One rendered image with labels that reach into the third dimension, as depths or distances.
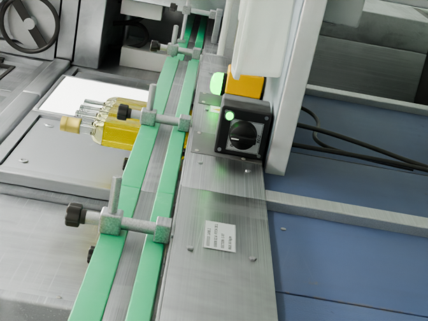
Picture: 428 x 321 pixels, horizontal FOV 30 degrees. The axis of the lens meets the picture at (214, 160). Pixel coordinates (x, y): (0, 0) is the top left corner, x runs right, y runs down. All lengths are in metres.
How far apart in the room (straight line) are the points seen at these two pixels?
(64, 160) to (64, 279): 0.51
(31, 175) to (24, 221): 0.16
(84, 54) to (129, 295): 2.09
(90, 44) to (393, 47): 1.07
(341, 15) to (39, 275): 0.71
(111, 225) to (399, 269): 0.38
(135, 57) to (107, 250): 2.10
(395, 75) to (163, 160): 1.77
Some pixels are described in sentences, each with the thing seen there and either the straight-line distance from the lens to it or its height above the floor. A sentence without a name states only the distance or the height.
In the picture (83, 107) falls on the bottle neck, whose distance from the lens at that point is 1.90.
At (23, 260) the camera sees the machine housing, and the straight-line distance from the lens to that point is 1.54.
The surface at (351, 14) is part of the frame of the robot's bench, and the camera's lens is 1.24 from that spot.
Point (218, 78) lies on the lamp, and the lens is 1.56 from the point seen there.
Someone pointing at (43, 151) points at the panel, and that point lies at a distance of 1.98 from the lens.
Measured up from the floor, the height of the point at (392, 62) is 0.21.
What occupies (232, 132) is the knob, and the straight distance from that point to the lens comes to 1.24.
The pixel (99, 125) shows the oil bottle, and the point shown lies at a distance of 1.76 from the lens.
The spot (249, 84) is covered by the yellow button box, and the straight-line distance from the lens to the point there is 1.54.
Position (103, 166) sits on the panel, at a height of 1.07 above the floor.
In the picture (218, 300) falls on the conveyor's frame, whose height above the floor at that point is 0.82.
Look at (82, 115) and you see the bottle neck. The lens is 1.84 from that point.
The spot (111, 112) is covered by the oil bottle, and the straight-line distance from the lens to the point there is 1.82.
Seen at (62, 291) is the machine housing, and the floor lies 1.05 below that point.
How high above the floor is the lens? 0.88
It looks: 2 degrees down
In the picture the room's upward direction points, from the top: 80 degrees counter-clockwise
